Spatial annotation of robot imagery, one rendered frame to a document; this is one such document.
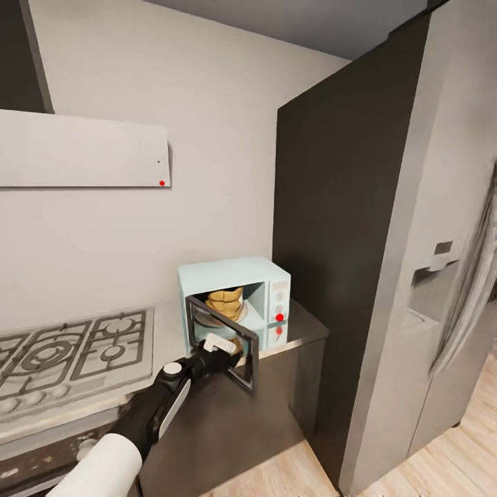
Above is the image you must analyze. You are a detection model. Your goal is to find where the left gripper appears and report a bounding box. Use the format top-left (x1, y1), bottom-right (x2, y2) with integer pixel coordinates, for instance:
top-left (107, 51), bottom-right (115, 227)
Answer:
top-left (195, 340), bottom-right (244, 375)

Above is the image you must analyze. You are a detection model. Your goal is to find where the popcorn bag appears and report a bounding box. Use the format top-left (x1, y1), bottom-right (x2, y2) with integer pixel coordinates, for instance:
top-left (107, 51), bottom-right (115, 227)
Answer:
top-left (205, 286), bottom-right (243, 321)

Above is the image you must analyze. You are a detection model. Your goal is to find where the microwave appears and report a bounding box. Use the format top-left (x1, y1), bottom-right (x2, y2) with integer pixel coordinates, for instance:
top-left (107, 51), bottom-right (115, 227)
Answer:
top-left (177, 256), bottom-right (292, 398)

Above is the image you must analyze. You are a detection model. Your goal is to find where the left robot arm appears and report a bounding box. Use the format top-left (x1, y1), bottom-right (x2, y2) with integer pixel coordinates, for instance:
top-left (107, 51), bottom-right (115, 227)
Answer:
top-left (45, 333), bottom-right (244, 497)

